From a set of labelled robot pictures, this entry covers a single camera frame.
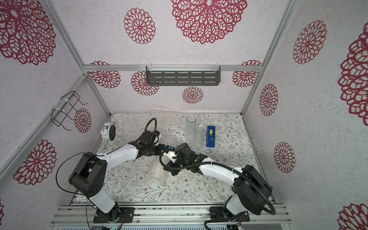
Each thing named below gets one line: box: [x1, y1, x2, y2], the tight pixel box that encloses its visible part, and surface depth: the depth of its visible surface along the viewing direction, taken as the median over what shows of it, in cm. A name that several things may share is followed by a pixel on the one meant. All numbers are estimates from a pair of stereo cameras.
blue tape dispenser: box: [206, 125, 216, 149], surface depth 102 cm
